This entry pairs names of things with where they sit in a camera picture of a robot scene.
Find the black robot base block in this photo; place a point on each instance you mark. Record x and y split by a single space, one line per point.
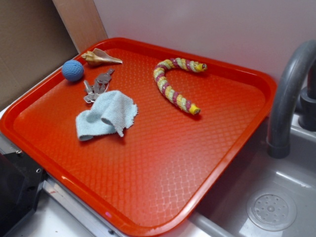
21 181

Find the light blue cloth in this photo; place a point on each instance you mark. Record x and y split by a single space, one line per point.
111 113

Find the red plastic tray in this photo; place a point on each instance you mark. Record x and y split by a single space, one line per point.
148 181

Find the silver key bunch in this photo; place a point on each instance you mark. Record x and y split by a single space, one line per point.
100 86

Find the tan conch seashell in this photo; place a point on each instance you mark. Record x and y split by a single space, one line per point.
97 57

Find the blue dimpled ball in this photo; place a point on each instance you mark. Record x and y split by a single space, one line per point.
72 70

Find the grey curved faucet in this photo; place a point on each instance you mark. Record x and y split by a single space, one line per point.
287 99

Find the light wooden board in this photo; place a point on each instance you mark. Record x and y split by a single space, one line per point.
82 22

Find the grey plastic sink basin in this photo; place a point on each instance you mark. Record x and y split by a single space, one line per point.
261 196

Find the brown cardboard panel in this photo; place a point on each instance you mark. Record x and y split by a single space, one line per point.
34 43

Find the multicolour twisted rope toy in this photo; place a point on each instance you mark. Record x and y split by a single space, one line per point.
165 88

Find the dark grey faucet handle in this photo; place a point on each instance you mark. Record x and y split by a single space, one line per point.
307 120

